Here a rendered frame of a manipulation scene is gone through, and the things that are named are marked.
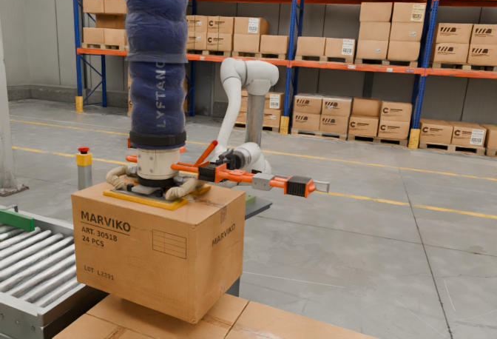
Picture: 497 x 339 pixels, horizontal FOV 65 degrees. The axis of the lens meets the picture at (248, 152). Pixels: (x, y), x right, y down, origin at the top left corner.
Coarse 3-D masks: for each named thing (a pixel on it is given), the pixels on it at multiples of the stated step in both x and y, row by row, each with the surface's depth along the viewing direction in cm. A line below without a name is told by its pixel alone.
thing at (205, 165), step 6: (204, 162) 153; (210, 162) 156; (198, 168) 148; (204, 168) 147; (210, 168) 147; (216, 168) 146; (222, 168) 150; (198, 174) 150; (204, 174) 149; (210, 174) 148; (216, 174) 147; (204, 180) 148; (210, 180) 147; (216, 180) 147
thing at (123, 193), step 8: (128, 184) 157; (104, 192) 157; (112, 192) 156; (120, 192) 156; (128, 192) 155; (136, 192) 155; (152, 192) 156; (160, 192) 151; (128, 200) 153; (136, 200) 151; (144, 200) 150; (152, 200) 150; (160, 200) 149; (168, 200) 149; (176, 200) 150; (184, 200) 151; (168, 208) 146; (176, 208) 146
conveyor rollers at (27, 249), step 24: (0, 240) 225; (24, 240) 230; (48, 240) 225; (72, 240) 229; (0, 264) 198; (24, 264) 201; (48, 264) 203; (72, 264) 207; (0, 288) 180; (24, 288) 181; (48, 288) 183; (72, 288) 185
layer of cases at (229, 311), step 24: (96, 312) 167; (120, 312) 167; (144, 312) 168; (216, 312) 171; (240, 312) 172; (264, 312) 173; (288, 312) 174; (72, 336) 152; (96, 336) 153; (120, 336) 154; (144, 336) 154; (168, 336) 155; (192, 336) 156; (216, 336) 157; (240, 336) 157; (264, 336) 158; (288, 336) 159; (312, 336) 160; (336, 336) 161; (360, 336) 161
